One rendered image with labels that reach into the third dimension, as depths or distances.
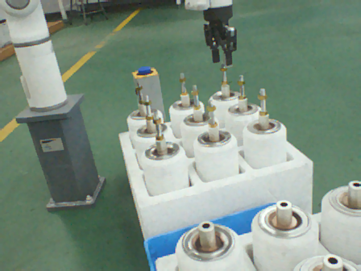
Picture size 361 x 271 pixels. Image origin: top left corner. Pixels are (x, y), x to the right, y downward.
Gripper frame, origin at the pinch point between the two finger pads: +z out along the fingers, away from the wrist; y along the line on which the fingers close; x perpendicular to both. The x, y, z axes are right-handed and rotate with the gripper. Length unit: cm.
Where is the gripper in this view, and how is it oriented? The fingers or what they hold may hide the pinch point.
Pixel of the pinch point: (221, 60)
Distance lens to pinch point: 104.8
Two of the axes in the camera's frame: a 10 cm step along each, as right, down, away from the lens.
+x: -9.1, 2.7, -3.1
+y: -3.9, -3.5, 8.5
